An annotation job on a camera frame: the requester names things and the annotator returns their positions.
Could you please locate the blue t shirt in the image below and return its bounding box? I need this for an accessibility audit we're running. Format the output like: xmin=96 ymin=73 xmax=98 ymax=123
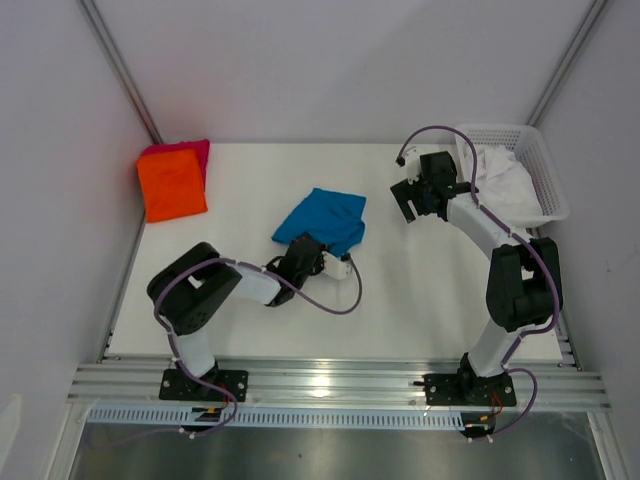
xmin=271 ymin=188 xmax=367 ymax=257

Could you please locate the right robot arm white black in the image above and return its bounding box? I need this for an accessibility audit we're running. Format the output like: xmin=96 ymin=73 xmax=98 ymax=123
xmin=390 ymin=147 xmax=562 ymax=404

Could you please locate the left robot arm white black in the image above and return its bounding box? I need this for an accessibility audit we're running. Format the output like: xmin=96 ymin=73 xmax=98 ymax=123
xmin=146 ymin=233 xmax=335 ymax=400

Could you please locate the white t shirt in basket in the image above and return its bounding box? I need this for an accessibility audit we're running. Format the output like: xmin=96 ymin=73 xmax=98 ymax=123
xmin=475 ymin=144 xmax=543 ymax=228

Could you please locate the white plastic basket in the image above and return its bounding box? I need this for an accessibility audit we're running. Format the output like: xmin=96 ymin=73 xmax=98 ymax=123
xmin=456 ymin=123 xmax=570 ymax=228

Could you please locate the folded orange t shirt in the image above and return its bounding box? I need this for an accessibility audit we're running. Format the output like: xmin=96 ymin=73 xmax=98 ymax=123
xmin=136 ymin=149 xmax=208 ymax=223

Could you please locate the folded pink t shirt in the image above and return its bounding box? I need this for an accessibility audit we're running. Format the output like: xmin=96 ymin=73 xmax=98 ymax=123
xmin=141 ymin=139 xmax=210 ymax=182

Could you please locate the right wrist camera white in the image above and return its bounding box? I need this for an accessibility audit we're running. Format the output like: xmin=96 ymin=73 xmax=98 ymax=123
xmin=396 ymin=154 xmax=421 ymax=185

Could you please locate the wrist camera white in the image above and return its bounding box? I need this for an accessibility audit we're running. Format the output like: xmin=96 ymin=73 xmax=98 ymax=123
xmin=322 ymin=251 xmax=353 ymax=281
xmin=396 ymin=154 xmax=421 ymax=185

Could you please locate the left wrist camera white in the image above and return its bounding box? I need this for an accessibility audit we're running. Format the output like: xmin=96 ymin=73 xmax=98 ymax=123
xmin=322 ymin=251 xmax=353 ymax=281

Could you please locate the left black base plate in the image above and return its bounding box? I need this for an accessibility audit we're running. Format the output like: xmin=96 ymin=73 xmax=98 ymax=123
xmin=158 ymin=369 xmax=249 ymax=402

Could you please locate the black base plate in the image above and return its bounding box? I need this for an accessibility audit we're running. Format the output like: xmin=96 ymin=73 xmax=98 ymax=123
xmin=158 ymin=369 xmax=249 ymax=402
xmin=413 ymin=373 xmax=517 ymax=407

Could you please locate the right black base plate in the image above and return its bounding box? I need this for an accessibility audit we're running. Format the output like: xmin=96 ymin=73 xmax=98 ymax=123
xmin=413 ymin=373 xmax=517 ymax=407

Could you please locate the aluminium mounting rail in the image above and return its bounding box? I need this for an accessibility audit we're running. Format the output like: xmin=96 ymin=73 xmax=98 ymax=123
xmin=67 ymin=357 xmax=611 ymax=412

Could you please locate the right aluminium corner post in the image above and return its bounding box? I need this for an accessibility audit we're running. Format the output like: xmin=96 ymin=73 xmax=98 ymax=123
xmin=526 ymin=0 xmax=614 ymax=127

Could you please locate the aluminium corner post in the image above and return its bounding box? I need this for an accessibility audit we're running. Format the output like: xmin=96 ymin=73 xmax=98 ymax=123
xmin=526 ymin=0 xmax=614 ymax=127
xmin=76 ymin=0 xmax=163 ymax=145

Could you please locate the white slotted cable duct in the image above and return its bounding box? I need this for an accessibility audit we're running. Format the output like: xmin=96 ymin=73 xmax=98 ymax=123
xmin=87 ymin=405 xmax=464 ymax=431

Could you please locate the left aluminium corner post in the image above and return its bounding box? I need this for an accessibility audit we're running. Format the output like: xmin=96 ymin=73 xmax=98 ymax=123
xmin=76 ymin=0 xmax=163 ymax=145

